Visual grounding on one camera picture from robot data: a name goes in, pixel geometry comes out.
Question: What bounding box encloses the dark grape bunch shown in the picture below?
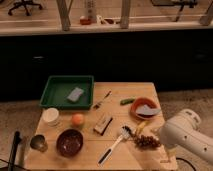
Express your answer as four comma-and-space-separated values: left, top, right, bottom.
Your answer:
134, 135, 161, 148

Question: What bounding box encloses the black floor cable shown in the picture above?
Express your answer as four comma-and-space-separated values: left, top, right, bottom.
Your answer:
175, 157, 191, 171

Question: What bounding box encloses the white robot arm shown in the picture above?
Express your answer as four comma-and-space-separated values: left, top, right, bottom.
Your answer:
158, 109, 213, 165

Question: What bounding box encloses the black stand left edge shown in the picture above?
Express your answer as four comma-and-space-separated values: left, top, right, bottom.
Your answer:
8, 131, 21, 171

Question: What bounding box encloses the red object on shelf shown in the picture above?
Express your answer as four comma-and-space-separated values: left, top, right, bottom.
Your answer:
79, 16, 91, 25

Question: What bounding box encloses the grey sponge in tray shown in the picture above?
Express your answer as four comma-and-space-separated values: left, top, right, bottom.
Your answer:
67, 87, 84, 102

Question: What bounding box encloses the black office chair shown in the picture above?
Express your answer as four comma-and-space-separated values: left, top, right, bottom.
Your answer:
8, 0, 43, 16

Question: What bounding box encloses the dark brown bowl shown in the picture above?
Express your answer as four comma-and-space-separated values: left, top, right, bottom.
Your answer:
56, 129, 83, 158

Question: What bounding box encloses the small green pepper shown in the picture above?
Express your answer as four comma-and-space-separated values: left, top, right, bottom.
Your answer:
120, 98, 135, 105

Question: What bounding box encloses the green plastic tray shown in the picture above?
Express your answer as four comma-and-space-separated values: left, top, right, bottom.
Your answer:
40, 75, 94, 110

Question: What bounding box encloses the white dish brush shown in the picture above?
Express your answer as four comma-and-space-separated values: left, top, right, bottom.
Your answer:
98, 126, 131, 165

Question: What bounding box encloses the orange bowl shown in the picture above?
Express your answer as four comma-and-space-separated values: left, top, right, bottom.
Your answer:
130, 97, 159, 120

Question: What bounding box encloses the orange fruit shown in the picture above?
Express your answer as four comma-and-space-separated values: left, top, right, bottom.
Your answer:
71, 113, 85, 126

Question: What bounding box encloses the yellow banana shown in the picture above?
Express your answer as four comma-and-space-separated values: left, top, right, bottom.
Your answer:
135, 120, 148, 136

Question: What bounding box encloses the wooden block eraser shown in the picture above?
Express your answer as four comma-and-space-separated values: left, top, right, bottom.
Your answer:
93, 115, 113, 135

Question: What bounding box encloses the small brush with dark bristles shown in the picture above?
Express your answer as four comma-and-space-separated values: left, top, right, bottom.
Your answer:
93, 91, 112, 109

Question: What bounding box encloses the metal cup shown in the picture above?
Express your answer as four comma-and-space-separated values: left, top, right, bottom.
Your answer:
30, 134, 48, 152

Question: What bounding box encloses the grey cloth in bowl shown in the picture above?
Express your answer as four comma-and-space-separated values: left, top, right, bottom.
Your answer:
136, 105, 160, 116

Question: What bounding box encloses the white lidded container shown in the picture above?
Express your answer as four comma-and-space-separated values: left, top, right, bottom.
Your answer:
42, 108, 59, 126

